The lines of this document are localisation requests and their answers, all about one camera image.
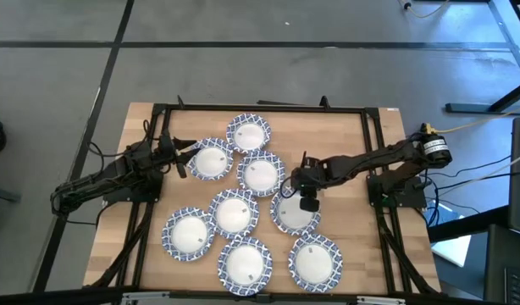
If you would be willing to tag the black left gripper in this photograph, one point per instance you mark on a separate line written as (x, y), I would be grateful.
(167, 152)

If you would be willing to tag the black desk leg foot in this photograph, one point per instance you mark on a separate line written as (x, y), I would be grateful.
(467, 108)

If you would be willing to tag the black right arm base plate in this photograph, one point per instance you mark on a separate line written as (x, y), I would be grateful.
(406, 200)

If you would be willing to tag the small white table label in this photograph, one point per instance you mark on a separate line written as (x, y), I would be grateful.
(392, 109)

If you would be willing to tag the black rig beam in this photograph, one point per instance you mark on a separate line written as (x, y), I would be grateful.
(264, 299)

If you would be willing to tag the white sheet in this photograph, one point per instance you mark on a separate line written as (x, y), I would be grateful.
(452, 251)

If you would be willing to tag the blue patterned paper bowl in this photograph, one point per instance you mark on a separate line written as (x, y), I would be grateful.
(245, 265)
(188, 234)
(315, 263)
(210, 162)
(234, 214)
(261, 174)
(248, 135)
(291, 218)

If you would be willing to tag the silver beam bracket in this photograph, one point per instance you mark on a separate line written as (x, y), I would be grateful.
(145, 296)
(380, 301)

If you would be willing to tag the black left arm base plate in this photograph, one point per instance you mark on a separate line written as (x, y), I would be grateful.
(133, 196)

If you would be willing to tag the grey metal floor piece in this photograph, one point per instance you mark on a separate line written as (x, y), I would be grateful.
(1, 195)

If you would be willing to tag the black aluminium extrusion frame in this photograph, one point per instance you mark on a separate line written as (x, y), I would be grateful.
(264, 108)

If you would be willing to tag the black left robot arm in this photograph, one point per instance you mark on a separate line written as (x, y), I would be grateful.
(116, 169)

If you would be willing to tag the black laptop with keyboard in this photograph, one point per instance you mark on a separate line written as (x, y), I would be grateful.
(497, 262)

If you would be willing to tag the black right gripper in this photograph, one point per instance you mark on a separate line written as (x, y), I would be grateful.
(314, 173)

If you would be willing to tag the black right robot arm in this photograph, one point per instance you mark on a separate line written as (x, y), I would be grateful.
(370, 161)

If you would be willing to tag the black slanted desk bar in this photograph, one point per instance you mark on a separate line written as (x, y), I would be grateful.
(463, 224)

